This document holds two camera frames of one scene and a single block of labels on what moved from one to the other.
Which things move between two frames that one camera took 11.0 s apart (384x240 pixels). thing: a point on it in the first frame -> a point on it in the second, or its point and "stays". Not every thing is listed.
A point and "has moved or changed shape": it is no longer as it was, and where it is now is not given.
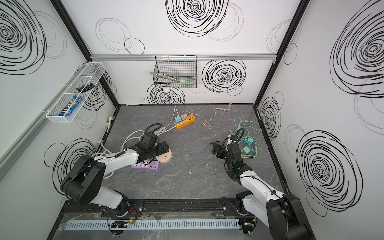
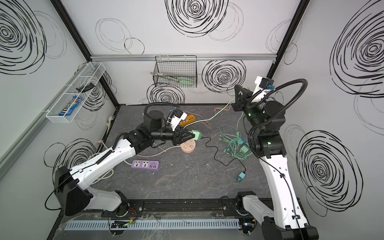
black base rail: x=220 y=209 stays
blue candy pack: x=69 y=109 stays
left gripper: x=162 y=147 -> x=175 y=136
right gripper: x=218 y=149 -> x=238 y=98
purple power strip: x=147 y=165 stays
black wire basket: x=176 y=71 stays
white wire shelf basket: x=67 y=107 stays
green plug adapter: x=246 y=149 has moved or changed shape
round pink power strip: x=164 y=157 -> x=188 y=146
